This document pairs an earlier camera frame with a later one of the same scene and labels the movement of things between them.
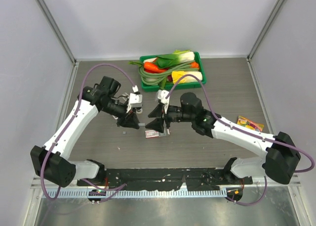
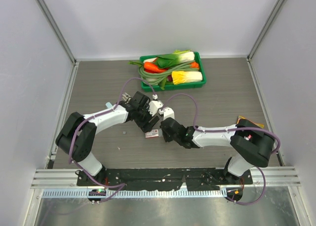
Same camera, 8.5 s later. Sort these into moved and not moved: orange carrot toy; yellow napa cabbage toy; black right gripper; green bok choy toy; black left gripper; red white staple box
Moved: black left gripper; black right gripper
Not moved: green bok choy toy; red white staple box; yellow napa cabbage toy; orange carrot toy
